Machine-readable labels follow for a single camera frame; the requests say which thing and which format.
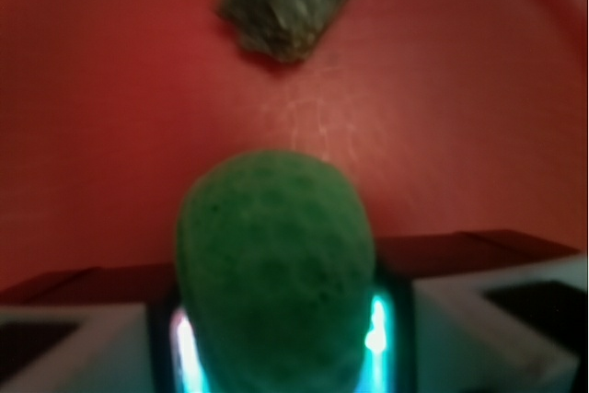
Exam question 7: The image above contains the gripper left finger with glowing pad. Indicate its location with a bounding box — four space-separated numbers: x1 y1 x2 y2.
1 263 210 392

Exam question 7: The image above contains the green dimpled ball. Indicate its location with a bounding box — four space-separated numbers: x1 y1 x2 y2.
176 150 375 392

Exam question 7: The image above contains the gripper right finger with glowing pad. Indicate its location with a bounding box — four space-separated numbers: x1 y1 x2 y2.
357 230 588 392

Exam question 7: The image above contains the red plastic tray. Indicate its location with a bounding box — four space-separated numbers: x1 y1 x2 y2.
1 0 588 285

